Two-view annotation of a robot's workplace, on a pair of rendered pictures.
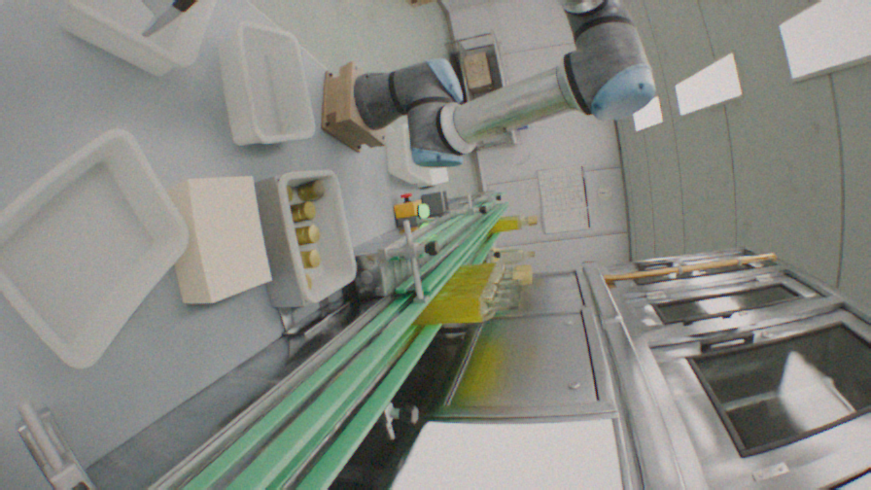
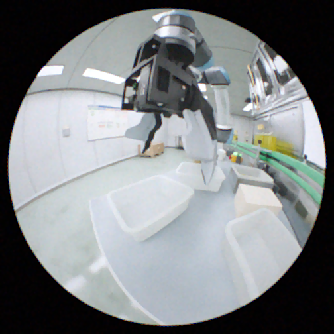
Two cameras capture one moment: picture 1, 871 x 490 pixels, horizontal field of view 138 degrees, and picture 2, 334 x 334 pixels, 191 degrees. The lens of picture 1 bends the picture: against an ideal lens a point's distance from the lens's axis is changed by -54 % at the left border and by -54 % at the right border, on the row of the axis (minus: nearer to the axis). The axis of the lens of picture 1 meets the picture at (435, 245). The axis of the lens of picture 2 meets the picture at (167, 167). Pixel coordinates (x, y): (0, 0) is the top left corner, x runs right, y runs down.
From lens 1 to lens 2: 0.33 m
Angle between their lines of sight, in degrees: 34
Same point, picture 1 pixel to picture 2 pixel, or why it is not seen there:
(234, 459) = not seen: outside the picture
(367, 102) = not seen: hidden behind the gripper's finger
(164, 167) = (226, 217)
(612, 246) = (237, 119)
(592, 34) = (208, 75)
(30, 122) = (187, 276)
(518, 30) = (176, 130)
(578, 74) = (220, 81)
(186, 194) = (250, 206)
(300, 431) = (320, 177)
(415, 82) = not seen: hidden behind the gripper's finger
